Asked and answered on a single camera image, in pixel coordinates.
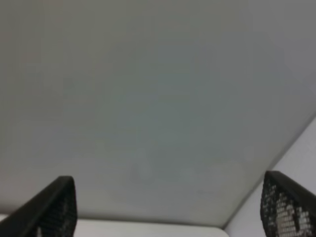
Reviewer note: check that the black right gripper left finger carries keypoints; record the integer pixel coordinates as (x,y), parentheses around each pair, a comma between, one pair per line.
(51,213)

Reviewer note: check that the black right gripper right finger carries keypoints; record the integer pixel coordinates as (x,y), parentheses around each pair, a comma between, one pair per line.
(287,209)

